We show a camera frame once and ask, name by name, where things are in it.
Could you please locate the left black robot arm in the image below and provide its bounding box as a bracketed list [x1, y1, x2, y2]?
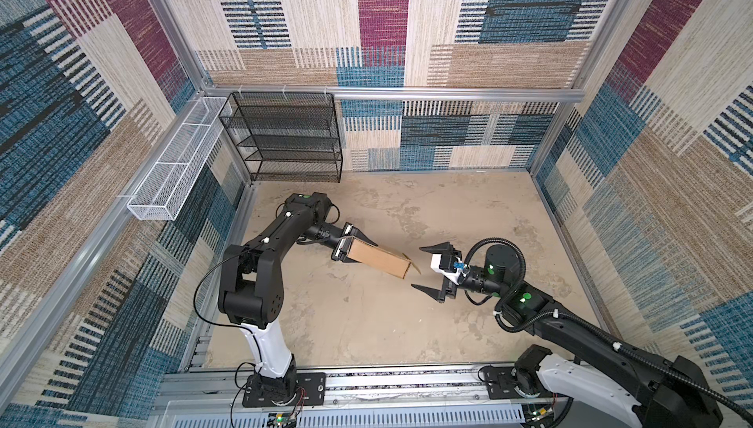
[218, 192, 376, 404]

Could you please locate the brown cardboard box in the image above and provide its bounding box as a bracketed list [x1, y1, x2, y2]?
[347, 237, 414, 279]

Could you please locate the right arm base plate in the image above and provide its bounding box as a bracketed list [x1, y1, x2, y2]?
[477, 365, 569, 401]

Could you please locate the aluminium front rail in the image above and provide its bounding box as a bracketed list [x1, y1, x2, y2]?
[152, 362, 654, 412]

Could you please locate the white wire mesh basket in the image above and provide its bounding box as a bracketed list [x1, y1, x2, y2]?
[127, 97, 227, 221]

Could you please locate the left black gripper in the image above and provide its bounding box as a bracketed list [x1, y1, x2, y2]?
[302, 224, 376, 265]

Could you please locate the black wire mesh shelf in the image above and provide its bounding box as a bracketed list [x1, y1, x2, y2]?
[220, 92, 344, 182]

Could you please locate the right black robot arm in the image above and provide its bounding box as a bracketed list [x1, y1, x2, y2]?
[421, 238, 724, 427]

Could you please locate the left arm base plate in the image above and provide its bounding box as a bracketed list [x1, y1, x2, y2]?
[241, 372, 327, 408]

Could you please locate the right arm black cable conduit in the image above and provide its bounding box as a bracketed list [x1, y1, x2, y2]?
[463, 237, 753, 426]

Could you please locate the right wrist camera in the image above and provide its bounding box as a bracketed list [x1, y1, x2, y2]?
[431, 255, 469, 286]

